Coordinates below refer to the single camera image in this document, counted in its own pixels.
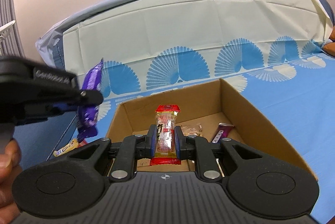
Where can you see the grey curtain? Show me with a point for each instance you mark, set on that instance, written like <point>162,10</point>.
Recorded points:
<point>10,4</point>

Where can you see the clear red-ended snack packet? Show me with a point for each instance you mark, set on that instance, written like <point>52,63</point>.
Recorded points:
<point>166,135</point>

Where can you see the brown cardboard box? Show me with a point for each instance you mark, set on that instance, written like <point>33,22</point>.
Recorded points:
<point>235,119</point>

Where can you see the purple snack packet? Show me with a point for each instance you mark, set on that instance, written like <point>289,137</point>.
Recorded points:
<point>89,119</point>

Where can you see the person's left hand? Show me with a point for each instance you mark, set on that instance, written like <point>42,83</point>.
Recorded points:
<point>9,161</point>

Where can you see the long stick snack packet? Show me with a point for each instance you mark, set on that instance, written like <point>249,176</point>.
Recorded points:
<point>222,132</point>

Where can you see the blue fan-print cloth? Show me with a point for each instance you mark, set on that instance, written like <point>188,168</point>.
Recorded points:
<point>209,30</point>

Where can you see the white plastic object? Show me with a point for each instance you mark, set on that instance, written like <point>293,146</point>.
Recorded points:
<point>6,29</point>

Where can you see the orange cushion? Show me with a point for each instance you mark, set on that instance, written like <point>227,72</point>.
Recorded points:
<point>331,48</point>

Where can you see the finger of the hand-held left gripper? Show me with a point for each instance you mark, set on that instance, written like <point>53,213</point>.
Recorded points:
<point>89,97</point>
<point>62,109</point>

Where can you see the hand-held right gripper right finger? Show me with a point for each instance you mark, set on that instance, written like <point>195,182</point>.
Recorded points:
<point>179,140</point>

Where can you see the yellow snack bar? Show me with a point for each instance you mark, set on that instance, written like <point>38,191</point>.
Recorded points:
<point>66,147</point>

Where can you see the clear cookie packet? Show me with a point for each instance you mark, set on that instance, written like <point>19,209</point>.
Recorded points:
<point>192,130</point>

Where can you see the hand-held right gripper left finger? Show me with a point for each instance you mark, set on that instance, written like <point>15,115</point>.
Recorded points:
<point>151,140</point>

